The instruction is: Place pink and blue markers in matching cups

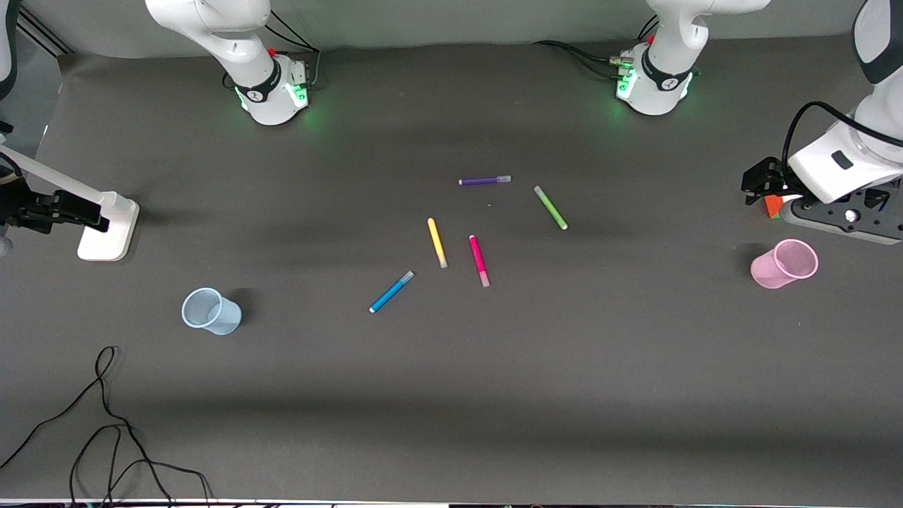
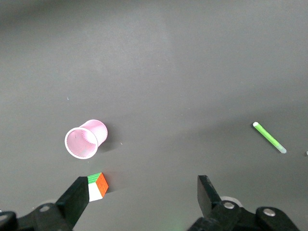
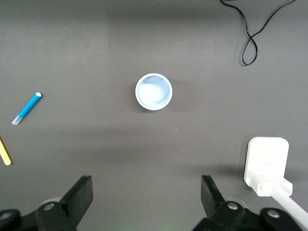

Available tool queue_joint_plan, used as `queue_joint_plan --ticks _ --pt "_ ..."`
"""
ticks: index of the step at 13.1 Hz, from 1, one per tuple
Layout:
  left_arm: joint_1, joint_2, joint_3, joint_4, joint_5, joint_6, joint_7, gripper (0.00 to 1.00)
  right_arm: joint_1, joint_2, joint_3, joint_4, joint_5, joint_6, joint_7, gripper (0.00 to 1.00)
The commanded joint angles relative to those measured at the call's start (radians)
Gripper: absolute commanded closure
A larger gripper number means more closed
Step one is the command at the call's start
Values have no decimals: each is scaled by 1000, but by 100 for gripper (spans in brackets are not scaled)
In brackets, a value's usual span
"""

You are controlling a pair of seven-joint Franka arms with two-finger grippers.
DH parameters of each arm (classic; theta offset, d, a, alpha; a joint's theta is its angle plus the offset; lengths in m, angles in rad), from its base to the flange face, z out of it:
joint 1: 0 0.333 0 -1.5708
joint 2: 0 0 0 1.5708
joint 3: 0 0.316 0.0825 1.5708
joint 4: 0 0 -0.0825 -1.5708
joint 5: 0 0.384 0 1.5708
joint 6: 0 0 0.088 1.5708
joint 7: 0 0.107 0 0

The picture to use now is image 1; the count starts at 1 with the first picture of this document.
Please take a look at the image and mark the pink marker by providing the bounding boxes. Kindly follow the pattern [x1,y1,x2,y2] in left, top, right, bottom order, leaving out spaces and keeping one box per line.
[468,235,490,288]

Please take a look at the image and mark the blue marker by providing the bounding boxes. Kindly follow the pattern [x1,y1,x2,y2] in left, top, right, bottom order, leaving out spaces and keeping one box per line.
[369,271,415,313]

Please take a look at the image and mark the colourful puzzle cube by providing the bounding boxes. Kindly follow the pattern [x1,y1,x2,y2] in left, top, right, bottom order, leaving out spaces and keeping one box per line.
[765,194,801,220]

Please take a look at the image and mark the white stand with base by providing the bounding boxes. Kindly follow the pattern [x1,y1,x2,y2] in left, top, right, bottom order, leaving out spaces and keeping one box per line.
[0,145,140,262]

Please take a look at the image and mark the pink mesh cup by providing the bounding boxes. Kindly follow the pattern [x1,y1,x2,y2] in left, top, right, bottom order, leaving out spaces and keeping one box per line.
[750,238,820,290]

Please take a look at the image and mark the blue mesh cup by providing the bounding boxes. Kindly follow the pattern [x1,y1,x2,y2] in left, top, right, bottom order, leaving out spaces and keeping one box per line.
[181,287,243,336]

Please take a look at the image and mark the green marker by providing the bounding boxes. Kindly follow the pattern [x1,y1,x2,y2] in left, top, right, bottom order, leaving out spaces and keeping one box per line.
[533,186,569,231]

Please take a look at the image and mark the yellow marker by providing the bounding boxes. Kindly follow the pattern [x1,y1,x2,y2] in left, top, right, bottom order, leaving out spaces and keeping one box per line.
[427,217,449,269]

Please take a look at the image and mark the thin black loose cable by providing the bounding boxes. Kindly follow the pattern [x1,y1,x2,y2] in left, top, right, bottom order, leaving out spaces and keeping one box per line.
[0,346,174,508]
[69,423,214,508]

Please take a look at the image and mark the black left arm base cables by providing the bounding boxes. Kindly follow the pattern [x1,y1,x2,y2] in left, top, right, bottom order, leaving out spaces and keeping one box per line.
[533,14,660,80]

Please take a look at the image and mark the black arm base cables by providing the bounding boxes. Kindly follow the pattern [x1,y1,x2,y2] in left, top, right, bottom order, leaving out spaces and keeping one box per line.
[262,7,322,91]
[533,14,660,80]

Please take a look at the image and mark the black right arm base cables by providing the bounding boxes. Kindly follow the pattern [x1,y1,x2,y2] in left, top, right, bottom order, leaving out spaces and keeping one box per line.
[262,7,322,91]

